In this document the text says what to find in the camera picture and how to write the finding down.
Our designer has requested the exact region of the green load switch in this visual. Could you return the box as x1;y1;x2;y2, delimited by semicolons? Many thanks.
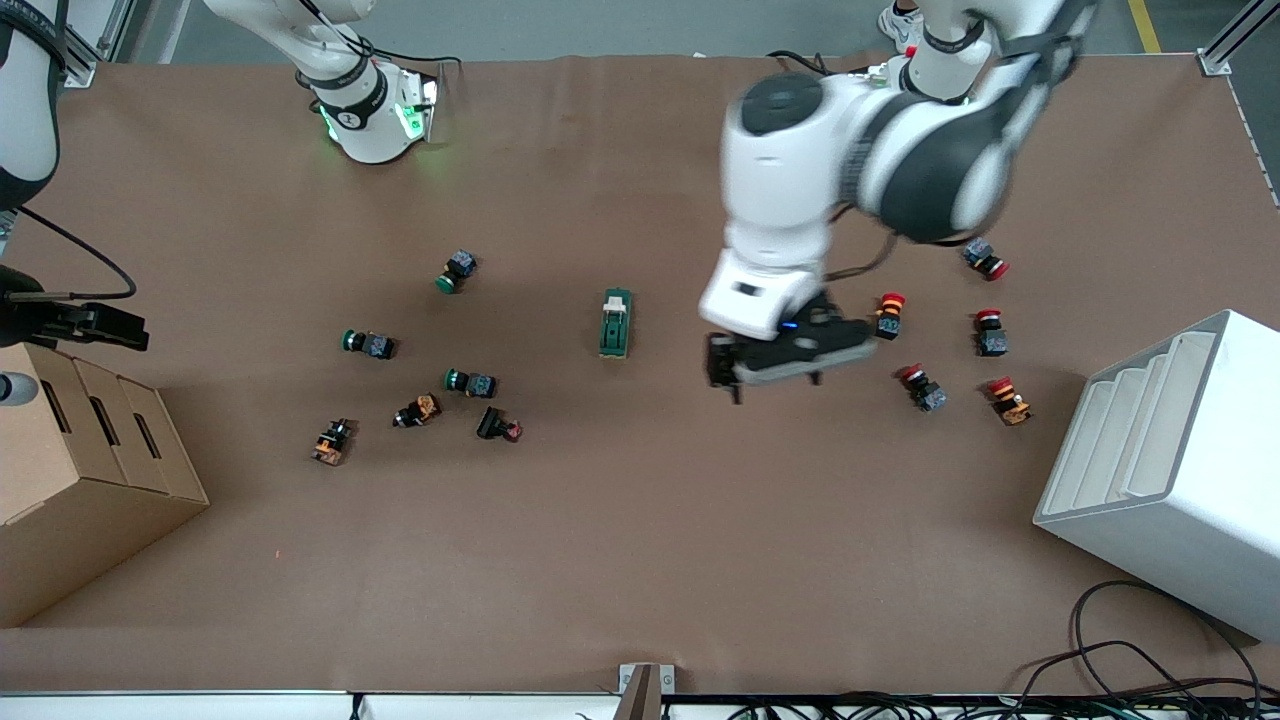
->
598;288;635;359

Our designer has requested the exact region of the brown paper table cover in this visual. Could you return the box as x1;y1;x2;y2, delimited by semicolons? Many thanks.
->
0;52;1280;696

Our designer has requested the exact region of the brown cardboard box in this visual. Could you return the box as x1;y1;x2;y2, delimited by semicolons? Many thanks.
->
0;335;211;629

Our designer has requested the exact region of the white shoe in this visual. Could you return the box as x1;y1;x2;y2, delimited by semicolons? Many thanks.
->
878;0;924;54

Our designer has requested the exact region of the white stepped plastic rack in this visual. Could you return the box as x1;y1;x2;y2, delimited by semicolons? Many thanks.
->
1033;308;1280;644

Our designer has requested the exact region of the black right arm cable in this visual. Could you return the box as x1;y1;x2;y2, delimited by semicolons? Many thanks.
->
10;205;139;301

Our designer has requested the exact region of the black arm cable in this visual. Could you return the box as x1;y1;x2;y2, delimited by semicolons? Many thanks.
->
10;205;139;301
828;205;898;282

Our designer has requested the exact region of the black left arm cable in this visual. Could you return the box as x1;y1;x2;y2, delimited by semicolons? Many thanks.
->
828;205;898;282

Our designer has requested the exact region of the black left base cable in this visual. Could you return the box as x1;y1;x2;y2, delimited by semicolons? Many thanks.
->
767;50;836;77

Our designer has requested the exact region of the black base cable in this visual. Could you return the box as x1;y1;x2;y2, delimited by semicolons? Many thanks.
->
767;50;836;77
300;0;463;73

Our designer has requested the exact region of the aluminium frame profile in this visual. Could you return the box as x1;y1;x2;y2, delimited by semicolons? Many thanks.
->
1197;0;1280;77
55;0;136;89

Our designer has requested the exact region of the grey metal bracket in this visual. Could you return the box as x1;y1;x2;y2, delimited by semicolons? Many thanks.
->
618;662;676;720

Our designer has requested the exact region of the looped black cable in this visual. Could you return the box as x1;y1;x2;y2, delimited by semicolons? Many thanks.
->
1070;580;1263;701

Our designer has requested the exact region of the white table edge rail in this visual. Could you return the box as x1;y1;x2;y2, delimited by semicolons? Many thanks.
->
0;690;1280;720

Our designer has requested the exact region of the black right base cable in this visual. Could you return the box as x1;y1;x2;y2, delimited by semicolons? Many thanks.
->
300;0;463;73

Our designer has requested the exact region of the black cable bundle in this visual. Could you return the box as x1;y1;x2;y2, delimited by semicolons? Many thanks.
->
730;640;1280;720

